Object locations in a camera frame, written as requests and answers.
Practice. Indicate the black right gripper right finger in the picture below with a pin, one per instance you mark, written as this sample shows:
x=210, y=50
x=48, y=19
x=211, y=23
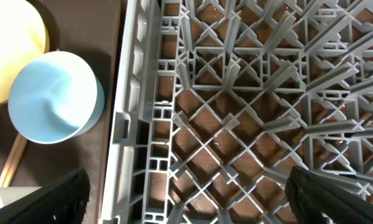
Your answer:
x=311, y=196

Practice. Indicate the wooden chopstick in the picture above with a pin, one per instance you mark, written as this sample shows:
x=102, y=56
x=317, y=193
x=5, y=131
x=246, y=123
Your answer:
x=13, y=160

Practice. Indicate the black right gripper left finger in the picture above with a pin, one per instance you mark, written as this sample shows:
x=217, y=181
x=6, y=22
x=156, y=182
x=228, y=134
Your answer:
x=62, y=201

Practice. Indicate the yellow plate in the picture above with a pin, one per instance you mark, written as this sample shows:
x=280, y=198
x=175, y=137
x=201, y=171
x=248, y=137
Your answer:
x=23, y=37

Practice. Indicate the dark brown serving tray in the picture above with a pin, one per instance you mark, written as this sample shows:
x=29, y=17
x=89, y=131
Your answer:
x=89, y=29

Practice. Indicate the grey dishwasher rack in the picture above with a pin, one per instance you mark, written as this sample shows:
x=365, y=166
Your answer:
x=216, y=102

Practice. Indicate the white green cup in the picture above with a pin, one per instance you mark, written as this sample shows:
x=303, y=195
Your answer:
x=11, y=194

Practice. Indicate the light blue bowl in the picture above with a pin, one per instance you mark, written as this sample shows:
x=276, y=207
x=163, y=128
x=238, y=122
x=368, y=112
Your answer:
x=55, y=97

